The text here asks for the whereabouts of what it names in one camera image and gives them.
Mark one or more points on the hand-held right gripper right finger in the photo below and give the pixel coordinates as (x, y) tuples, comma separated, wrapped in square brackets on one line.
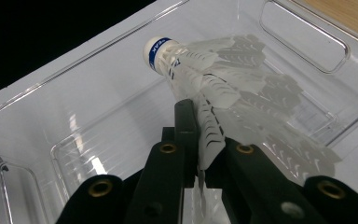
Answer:
[(254, 186)]

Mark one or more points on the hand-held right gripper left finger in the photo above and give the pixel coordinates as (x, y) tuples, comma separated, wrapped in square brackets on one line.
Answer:
[(164, 180)]

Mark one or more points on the clear plastic container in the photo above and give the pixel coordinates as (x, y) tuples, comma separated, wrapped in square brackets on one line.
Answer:
[(105, 124)]

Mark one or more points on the white shuttlecock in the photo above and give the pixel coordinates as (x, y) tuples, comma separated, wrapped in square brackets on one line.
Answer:
[(158, 53), (279, 90)]

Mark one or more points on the white board sheet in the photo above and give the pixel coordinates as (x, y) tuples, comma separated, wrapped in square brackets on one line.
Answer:
[(74, 55)]

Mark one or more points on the wooden table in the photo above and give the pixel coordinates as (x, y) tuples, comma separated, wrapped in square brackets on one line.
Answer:
[(348, 15)]

